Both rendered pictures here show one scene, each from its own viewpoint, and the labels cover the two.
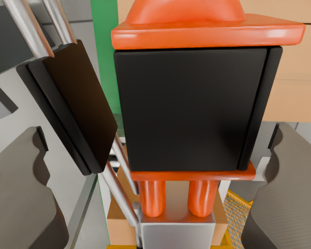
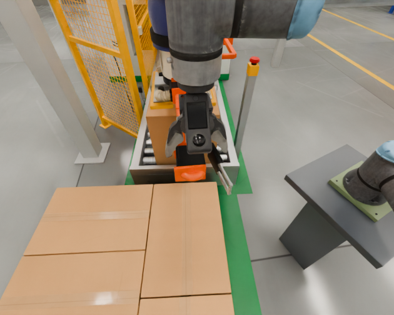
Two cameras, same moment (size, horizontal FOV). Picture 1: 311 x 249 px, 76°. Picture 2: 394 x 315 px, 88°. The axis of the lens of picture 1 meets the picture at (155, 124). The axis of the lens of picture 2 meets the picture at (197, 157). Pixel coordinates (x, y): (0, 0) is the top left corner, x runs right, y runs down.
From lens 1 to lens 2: 39 cm
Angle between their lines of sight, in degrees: 10
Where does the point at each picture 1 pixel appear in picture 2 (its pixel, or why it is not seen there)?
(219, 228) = (150, 113)
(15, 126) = not seen: hidden behind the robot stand
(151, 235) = not seen: hidden behind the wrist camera
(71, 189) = (257, 125)
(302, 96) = (89, 204)
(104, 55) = (239, 234)
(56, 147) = (272, 158)
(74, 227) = (245, 102)
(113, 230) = (215, 107)
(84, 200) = (241, 120)
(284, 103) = (102, 199)
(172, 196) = not seen: hidden behind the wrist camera
